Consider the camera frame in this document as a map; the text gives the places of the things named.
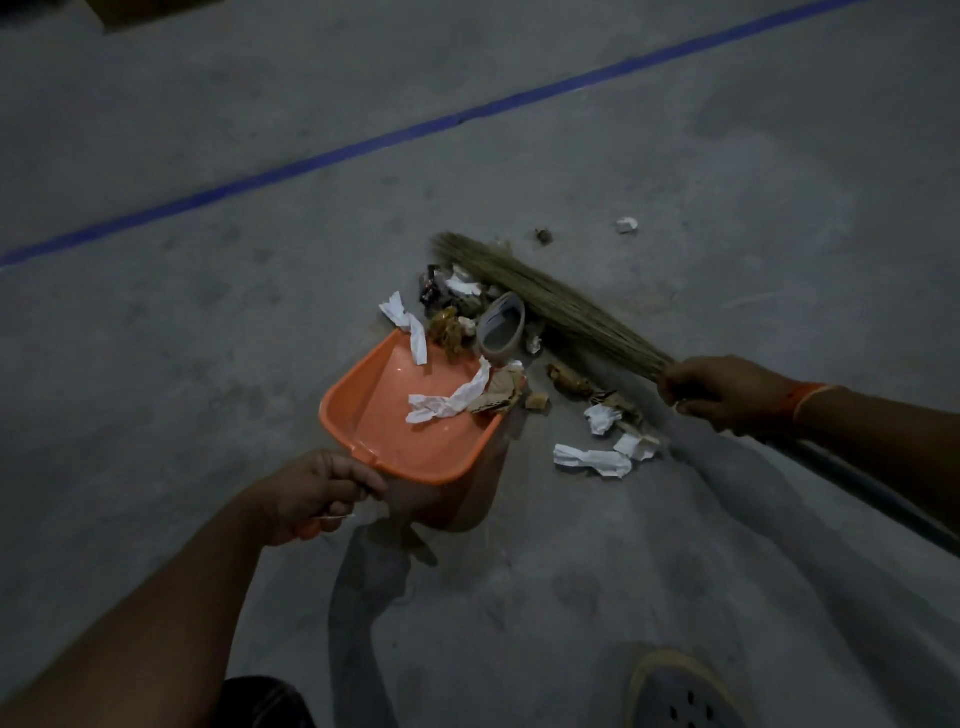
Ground person's left hand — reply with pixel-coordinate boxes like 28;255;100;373
243;448;390;549

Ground person's right hand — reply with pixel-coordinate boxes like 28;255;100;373
657;354;808;440

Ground orange plastic dustpan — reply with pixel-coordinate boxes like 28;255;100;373
296;326;505;543

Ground grass broom with metal handle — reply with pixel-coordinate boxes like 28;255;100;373
429;230;960;560

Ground pile of paper scraps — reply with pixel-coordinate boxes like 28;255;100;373
377;215;665;481

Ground person's right forearm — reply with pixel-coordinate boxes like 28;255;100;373
794;389;960;534

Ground person's left forearm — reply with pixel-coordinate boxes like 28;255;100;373
0;498;271;728

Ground orange wrist band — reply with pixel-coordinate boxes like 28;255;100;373
783;382;840;425

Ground black patterned trousers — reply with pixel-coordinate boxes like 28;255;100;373
217;674;320;728

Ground grey perforated clog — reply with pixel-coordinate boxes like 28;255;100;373
623;648;751;728

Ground brown cardboard box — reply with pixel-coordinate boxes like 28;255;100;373
86;0;226;31

